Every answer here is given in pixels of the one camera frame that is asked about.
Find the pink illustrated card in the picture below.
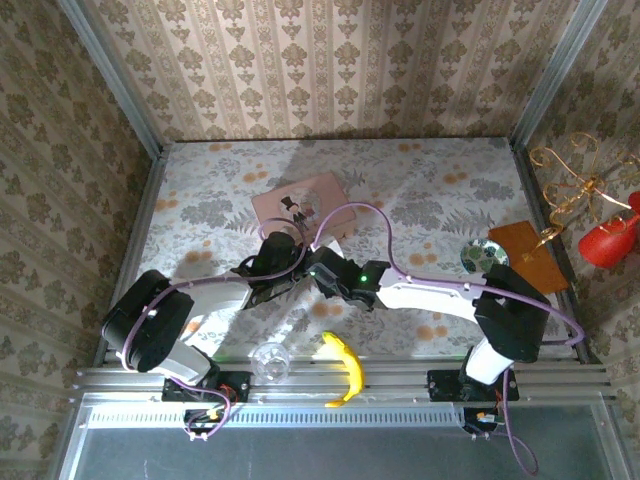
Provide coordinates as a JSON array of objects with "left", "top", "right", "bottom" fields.
[{"left": 250, "top": 171, "right": 359, "bottom": 240}]

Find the yellow banana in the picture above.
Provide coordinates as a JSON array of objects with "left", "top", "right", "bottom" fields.
[{"left": 320, "top": 330, "right": 366, "bottom": 409}]

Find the clear glass cup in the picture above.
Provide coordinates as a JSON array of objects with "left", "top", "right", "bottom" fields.
[{"left": 251, "top": 342, "right": 292, "bottom": 385}]

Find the green patterned ceramic bowl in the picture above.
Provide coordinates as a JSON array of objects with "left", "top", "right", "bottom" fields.
[{"left": 459, "top": 238, "right": 511, "bottom": 275}]

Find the black left connector box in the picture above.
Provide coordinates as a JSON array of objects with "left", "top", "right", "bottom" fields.
[{"left": 183, "top": 407, "right": 227, "bottom": 434}]

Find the black connector box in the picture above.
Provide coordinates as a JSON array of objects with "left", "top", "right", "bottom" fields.
[
  {"left": 462, "top": 407, "right": 502, "bottom": 435},
  {"left": 183, "top": 407, "right": 227, "bottom": 434}
]

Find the brown wooden board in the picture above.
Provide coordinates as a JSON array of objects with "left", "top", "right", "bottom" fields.
[{"left": 488, "top": 219, "right": 571, "bottom": 297}]

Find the black right connector box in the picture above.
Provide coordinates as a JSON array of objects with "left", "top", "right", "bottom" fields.
[{"left": 462, "top": 407, "right": 502, "bottom": 435}]

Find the red round ornament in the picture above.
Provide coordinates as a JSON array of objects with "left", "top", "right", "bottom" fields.
[{"left": 578, "top": 190, "right": 640, "bottom": 269}]

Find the aluminium rail across table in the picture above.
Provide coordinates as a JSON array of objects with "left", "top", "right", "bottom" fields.
[{"left": 72, "top": 353, "right": 617, "bottom": 402}]

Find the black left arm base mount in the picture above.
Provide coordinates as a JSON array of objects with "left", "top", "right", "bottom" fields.
[{"left": 160, "top": 368, "right": 253, "bottom": 404}]

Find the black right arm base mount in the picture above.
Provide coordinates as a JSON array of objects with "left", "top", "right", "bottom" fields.
[{"left": 427, "top": 368, "right": 520, "bottom": 404}]

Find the slotted grey cable duct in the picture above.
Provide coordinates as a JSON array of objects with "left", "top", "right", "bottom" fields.
[{"left": 85, "top": 402, "right": 467, "bottom": 431}]

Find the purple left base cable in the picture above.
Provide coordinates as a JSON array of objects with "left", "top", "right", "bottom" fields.
[{"left": 167, "top": 383, "right": 234, "bottom": 442}]

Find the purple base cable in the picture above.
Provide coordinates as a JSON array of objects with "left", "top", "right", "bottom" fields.
[
  {"left": 167, "top": 383, "right": 234, "bottom": 442},
  {"left": 501, "top": 369, "right": 541, "bottom": 477}
]

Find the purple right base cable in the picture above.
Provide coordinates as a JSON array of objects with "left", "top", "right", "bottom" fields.
[{"left": 501, "top": 369, "right": 541, "bottom": 477}]

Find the gold wire stand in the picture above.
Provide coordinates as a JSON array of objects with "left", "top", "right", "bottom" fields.
[{"left": 522, "top": 130, "right": 640, "bottom": 264}]

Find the aluminium corner post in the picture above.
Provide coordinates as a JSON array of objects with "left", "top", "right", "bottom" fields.
[
  {"left": 512, "top": 0, "right": 610, "bottom": 146},
  {"left": 56, "top": 0, "right": 164, "bottom": 157}
]

